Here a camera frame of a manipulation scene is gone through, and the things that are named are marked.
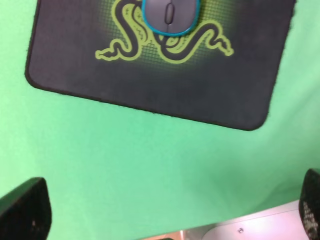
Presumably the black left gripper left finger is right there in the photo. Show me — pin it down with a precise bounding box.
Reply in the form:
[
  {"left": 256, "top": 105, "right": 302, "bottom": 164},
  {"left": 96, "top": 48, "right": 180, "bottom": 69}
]
[{"left": 0, "top": 177, "right": 52, "bottom": 240}]

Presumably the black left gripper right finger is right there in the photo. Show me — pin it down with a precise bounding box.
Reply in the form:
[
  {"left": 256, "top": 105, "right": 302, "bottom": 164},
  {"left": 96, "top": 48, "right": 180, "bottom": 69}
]
[{"left": 298, "top": 168, "right": 320, "bottom": 240}]

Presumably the grey teal computer mouse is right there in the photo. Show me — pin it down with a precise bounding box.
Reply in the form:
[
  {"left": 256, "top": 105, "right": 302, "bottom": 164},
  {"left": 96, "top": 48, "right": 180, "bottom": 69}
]
[{"left": 141, "top": 0, "right": 201, "bottom": 37}]

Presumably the black green mouse pad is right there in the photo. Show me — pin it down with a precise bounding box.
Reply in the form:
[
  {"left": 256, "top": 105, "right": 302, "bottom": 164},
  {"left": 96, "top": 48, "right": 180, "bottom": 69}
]
[{"left": 25, "top": 0, "right": 295, "bottom": 131}]

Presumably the green tablecloth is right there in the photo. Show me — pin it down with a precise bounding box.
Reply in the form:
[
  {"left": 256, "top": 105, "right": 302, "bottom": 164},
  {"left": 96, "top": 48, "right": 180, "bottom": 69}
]
[{"left": 0, "top": 0, "right": 320, "bottom": 240}]

